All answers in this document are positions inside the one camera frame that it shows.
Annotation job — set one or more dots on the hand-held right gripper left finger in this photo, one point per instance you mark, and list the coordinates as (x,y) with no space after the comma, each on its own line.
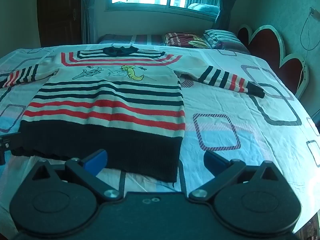
(96,162)

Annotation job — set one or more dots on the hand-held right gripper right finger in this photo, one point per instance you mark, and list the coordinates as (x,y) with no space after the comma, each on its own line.
(213,163)

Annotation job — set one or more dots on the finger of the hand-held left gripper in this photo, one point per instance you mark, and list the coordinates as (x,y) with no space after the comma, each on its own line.
(11,142)

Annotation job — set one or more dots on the striped knit sweater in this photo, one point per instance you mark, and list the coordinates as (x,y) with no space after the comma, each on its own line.
(107,110)

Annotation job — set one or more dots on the patterned white bed sheet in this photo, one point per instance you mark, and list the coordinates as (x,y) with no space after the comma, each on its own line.
(237,110)

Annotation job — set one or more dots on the striped pillow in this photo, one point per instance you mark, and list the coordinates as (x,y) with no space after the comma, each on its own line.
(222,38)

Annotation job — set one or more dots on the dark red printed pillow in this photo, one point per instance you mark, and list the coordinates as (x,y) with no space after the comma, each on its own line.
(185,40)

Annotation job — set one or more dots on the striped mattress cover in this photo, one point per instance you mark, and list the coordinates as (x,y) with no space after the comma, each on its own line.
(130,39)

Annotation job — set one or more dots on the heart-shaped red headboard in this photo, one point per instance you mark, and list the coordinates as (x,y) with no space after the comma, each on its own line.
(270,47)

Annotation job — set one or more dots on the dark wooden door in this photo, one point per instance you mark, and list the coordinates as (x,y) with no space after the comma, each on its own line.
(60,12)

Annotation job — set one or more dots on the teal curtain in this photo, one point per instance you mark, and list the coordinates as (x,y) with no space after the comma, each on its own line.
(88,12)
(228,5)

